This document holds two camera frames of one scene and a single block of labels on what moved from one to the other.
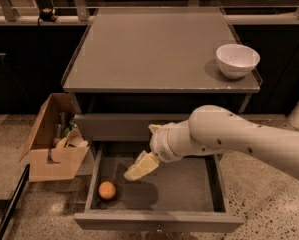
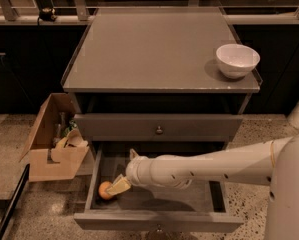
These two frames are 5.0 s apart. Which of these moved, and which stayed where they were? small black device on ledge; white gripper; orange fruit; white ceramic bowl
Moved: white gripper
Stayed: small black device on ledge; white ceramic bowl; orange fruit
